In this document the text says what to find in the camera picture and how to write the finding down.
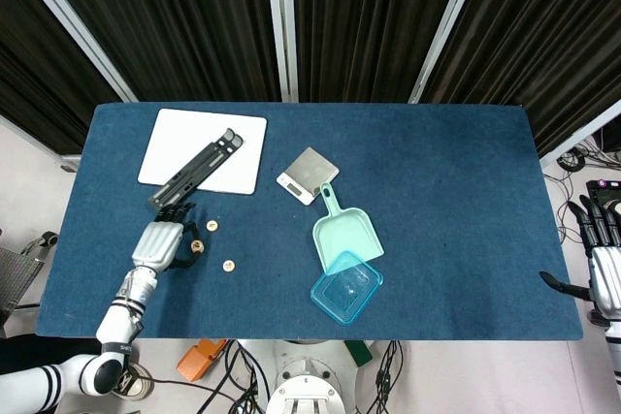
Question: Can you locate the silver digital kitchen scale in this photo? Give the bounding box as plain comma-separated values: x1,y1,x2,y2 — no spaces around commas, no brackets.
276,145,340,207

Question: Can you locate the black folding laptop stand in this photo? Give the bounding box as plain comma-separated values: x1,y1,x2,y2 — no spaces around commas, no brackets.
147,126,246,207

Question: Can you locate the white grey robot base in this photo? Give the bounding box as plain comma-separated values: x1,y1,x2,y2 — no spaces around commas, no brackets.
265,339,346,414

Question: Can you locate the mint green plastic dustpan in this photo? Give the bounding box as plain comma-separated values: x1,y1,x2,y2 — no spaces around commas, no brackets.
311,181,386,274

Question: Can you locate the black white sneaker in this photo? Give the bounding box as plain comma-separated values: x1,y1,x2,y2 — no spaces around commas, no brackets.
115,364,155,400

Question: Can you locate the white metal frame post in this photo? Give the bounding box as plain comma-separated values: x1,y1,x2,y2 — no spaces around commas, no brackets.
407,0,488,105
9,0,141,104
264,0,300,104
537,98,621,169

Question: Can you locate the black device with purple light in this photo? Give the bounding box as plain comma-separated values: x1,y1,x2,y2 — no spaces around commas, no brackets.
585,178,621,214

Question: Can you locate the black pleated curtain panel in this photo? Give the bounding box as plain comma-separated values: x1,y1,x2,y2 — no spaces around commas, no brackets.
420,0,621,156
0,0,122,156
290,0,467,105
29,0,283,104

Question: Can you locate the clear lid with teal rim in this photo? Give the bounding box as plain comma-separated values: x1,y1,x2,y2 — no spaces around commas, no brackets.
310,249,385,326

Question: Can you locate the orange box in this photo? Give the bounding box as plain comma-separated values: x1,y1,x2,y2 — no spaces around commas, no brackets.
177,339,229,384

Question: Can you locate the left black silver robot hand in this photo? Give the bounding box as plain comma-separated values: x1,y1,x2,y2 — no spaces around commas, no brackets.
131,201,201,273

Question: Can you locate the dark green flat object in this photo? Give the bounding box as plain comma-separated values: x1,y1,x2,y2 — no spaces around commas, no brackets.
344,339,374,367

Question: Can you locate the white board with black edge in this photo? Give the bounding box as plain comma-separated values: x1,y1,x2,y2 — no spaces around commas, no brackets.
137,108,269,196

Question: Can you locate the black cable bundle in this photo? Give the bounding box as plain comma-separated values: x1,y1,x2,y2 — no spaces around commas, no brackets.
542,140,621,245
368,339,413,414
130,338,273,414

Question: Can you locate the blue fabric table cover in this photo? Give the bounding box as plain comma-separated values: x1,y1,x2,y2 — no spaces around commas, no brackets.
36,102,584,342

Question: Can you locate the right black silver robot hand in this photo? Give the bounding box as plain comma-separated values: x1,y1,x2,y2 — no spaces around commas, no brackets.
539,194,621,311

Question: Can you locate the grey mesh panel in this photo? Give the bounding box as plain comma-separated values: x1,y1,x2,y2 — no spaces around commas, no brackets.
0,246,45,323

